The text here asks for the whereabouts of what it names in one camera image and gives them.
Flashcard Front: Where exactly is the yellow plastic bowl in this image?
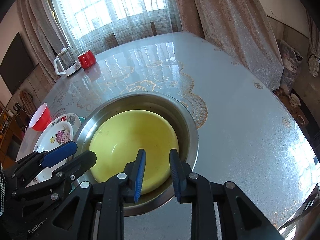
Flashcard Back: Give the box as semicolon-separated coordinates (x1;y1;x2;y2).
89;110;178;194

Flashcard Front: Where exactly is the white floral plate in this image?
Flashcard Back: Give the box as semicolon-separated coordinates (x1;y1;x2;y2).
33;121;74;183

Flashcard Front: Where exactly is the red plastic bowl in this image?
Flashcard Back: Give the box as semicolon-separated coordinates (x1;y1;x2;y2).
28;102;52;132

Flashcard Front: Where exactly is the large white double-happiness plate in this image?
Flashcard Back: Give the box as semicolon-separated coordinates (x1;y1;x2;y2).
27;113;81;187

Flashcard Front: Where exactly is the wooden cabinet with shelf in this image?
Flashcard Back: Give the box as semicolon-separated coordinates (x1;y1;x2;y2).
1;103;23;168

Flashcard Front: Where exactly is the white glass electric kettle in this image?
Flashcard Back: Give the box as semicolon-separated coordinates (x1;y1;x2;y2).
54;46;81;76

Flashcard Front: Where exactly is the red mug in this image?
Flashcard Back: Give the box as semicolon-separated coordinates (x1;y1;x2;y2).
78;50;96;69

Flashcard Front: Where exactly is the white patterned pot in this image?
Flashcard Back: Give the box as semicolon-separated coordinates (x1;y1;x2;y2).
289;93;300;108

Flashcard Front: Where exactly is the left beige curtain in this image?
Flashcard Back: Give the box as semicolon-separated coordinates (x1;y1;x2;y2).
17;0;68;85

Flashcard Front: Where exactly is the beige curtain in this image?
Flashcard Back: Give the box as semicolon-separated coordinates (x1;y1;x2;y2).
17;0;68;85
176;0;284;90

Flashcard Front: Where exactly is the sheer white window curtain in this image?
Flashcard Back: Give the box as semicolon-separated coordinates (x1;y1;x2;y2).
51;0;182;55

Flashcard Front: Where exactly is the right beige curtain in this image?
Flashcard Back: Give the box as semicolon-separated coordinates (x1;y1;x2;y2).
176;0;284;90

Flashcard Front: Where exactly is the black wall television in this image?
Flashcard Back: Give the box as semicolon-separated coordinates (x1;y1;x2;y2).
1;32;35;94

